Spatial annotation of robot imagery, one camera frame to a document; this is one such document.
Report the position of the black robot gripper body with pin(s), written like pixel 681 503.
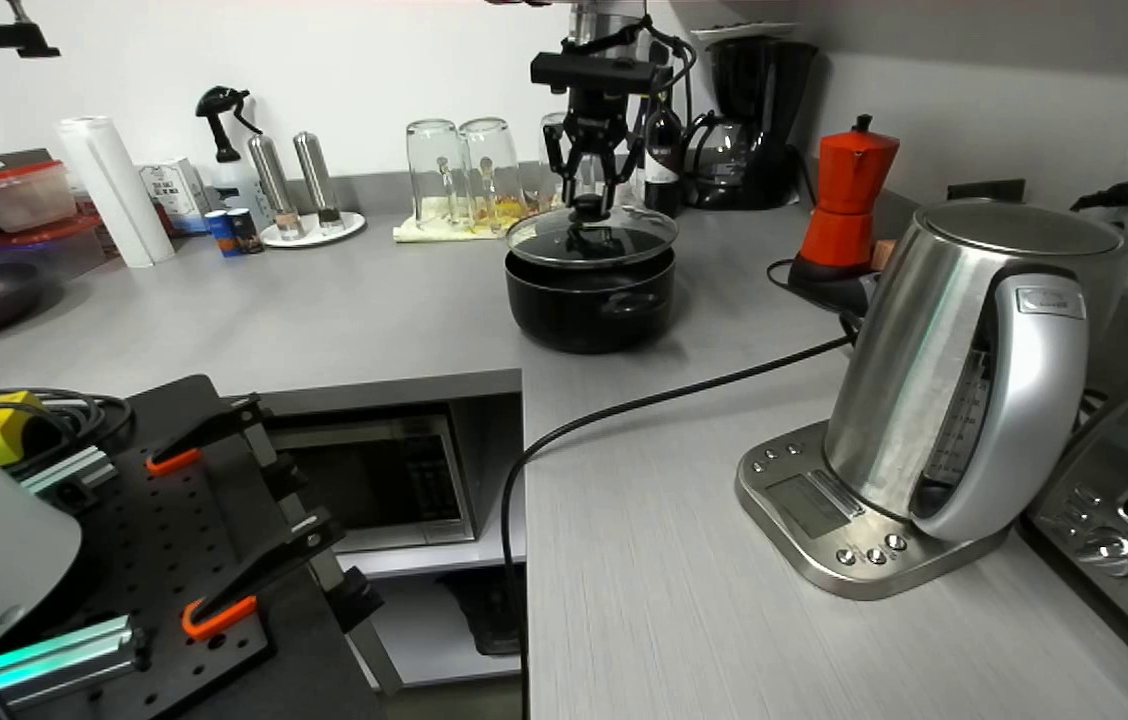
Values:
pixel 583 145

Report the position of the glass lid with black knob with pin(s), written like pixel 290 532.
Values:
pixel 588 240

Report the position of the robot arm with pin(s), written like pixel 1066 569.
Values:
pixel 611 31

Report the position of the black cooking pot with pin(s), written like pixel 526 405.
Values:
pixel 593 311

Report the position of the red moka pot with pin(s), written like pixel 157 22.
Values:
pixel 848 179

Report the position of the upturned glass mug middle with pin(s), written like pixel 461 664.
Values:
pixel 488 172

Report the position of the upturned glass mug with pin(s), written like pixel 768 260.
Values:
pixel 433 154
pixel 488 172

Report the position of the black drip coffee maker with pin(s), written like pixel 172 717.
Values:
pixel 745 148

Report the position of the upturned glass mug near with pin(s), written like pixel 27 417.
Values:
pixel 433 154

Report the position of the yellow cutting mat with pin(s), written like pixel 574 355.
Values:
pixel 461 228

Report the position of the steel pepper shaker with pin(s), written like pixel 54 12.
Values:
pixel 318 179

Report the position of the steel salt shaker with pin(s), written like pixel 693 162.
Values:
pixel 272 185

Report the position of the stainless steel electric kettle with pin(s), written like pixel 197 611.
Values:
pixel 959 400

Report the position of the white paper towel roll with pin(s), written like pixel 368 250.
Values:
pixel 110 179

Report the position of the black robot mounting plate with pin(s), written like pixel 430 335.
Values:
pixel 105 548

